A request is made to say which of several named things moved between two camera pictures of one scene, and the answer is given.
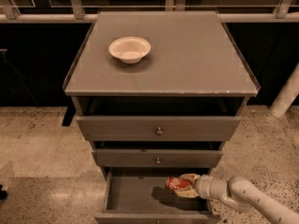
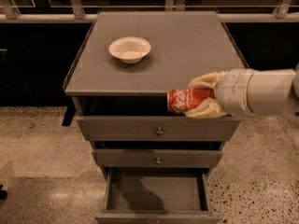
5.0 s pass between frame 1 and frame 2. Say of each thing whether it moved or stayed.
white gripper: moved
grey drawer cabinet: stayed
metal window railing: stayed
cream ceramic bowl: stayed
